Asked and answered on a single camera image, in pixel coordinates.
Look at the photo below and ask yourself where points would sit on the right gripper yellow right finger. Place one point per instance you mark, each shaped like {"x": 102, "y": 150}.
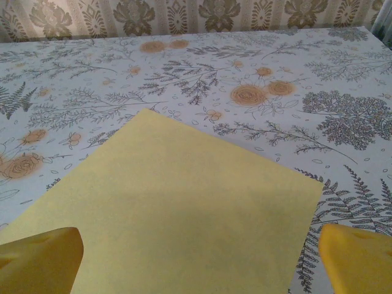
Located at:
{"x": 358, "y": 263}

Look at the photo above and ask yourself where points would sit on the floral tablecloth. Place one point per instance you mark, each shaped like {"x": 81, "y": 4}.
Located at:
{"x": 214, "y": 76}

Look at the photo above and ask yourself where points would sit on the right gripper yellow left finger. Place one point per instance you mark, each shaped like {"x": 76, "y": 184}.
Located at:
{"x": 39, "y": 263}

